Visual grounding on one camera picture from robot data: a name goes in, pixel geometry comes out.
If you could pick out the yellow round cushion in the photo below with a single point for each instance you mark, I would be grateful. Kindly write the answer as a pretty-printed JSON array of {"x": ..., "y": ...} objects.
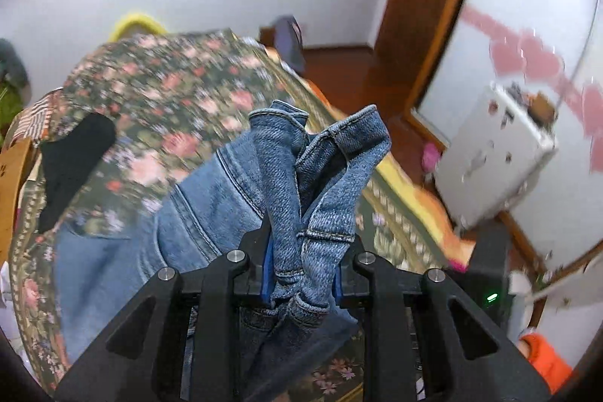
[{"x": 135, "y": 22}]

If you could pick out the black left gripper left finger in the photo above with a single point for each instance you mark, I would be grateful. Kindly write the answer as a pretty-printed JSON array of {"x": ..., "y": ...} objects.
[{"x": 256, "y": 285}]

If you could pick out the black folded garment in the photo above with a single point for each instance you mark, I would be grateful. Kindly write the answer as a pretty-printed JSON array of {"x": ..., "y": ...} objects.
[{"x": 67, "y": 163}]

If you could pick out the black camera box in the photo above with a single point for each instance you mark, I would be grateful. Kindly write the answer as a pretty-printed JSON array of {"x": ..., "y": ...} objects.
[{"x": 486, "y": 278}]

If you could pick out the blue denim jeans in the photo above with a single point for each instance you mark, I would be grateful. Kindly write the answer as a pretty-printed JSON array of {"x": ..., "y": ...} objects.
[{"x": 307, "y": 186}]

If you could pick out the brown wooden door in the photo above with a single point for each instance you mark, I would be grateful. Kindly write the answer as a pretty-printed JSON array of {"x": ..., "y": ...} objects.
[{"x": 410, "y": 39}]

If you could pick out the wooden headboard panel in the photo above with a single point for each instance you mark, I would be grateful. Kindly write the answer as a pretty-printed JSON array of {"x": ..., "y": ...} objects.
[{"x": 16, "y": 163}]

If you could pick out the pink object on floor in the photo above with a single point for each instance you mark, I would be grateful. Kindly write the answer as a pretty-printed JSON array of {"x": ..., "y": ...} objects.
[{"x": 430, "y": 157}]

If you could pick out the green bag with clutter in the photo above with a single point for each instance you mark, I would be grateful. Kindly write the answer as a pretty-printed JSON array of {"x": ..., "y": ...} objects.
[{"x": 14, "y": 79}]

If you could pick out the floral green bedspread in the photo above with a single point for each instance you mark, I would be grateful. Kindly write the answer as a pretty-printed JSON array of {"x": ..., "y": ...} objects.
[{"x": 174, "y": 100}]

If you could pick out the orange sleeve forearm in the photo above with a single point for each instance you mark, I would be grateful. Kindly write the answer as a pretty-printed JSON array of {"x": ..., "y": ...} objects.
[{"x": 545, "y": 360}]

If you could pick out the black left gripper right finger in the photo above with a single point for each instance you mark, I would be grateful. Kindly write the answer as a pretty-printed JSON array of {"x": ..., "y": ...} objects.
[{"x": 349, "y": 286}]

